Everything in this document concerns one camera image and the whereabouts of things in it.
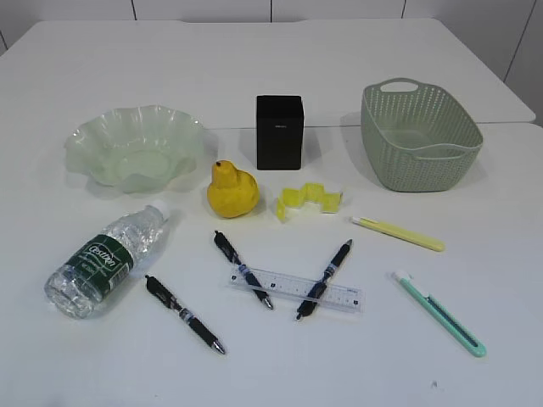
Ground yellow pear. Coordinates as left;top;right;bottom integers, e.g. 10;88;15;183
207;160;260;219

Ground yellow waste paper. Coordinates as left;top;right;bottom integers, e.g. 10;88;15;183
275;182;343;222

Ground clear plastic water bottle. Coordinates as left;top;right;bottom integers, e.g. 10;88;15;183
44;200;171;319

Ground black pen middle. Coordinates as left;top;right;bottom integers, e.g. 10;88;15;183
214;231;274;310

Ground black pen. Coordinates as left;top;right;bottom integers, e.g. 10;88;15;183
145;275;227;355
296;239;353;321
214;231;274;310

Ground black square pen holder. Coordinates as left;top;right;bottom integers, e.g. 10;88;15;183
256;95;305;170

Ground clear plastic ruler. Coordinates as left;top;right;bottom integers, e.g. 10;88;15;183
228;269;365;313

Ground black pen right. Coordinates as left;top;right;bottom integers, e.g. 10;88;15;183
296;239;353;321

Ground green ruffled glass plate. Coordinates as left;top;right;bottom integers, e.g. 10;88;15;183
64;105;206;193

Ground black pen left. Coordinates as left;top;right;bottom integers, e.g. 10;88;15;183
145;275;227;355

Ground green plastic woven basket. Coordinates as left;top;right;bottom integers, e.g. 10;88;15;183
361;78;484;192

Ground yellow utility knife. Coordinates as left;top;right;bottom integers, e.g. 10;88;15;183
350;216;445;252

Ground teal utility knife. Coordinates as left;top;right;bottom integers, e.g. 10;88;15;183
392;270;487;358

